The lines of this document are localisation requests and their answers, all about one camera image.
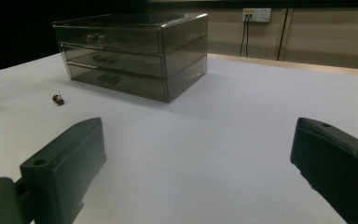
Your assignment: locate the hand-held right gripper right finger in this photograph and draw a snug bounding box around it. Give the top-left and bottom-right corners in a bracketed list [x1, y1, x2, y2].
[290, 117, 358, 224]

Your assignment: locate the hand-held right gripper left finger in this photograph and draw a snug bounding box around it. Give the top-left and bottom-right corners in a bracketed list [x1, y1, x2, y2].
[19, 117, 108, 224]

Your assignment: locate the smoky transparent drawer organizer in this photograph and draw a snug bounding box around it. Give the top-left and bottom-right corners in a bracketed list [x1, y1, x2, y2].
[51, 12, 209, 104]

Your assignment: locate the white table cover sheet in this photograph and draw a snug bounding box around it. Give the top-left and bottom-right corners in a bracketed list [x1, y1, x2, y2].
[0, 52, 358, 224]

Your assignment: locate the black curtain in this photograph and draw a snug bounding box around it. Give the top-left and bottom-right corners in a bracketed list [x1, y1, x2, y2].
[0, 0, 150, 75]

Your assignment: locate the black power cable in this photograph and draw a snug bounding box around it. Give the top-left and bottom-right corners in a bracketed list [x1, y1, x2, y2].
[239, 14, 247, 58]

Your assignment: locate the white wall socket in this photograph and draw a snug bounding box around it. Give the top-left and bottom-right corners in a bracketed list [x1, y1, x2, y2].
[242, 7, 272, 23]

